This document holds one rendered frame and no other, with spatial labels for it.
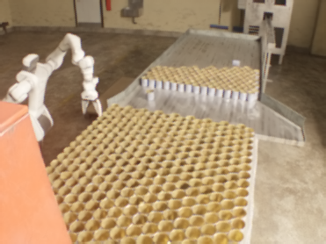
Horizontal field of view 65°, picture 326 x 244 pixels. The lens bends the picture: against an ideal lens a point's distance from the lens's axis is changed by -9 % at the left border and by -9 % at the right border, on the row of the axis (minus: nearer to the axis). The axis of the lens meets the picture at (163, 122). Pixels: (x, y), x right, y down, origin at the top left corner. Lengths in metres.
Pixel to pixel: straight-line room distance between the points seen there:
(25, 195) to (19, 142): 0.07
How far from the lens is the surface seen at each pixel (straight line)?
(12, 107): 0.33
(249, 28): 6.88
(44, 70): 2.16
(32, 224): 0.38
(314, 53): 8.28
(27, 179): 0.35
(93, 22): 9.79
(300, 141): 2.14
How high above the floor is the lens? 2.20
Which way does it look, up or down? 32 degrees down
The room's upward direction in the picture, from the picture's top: straight up
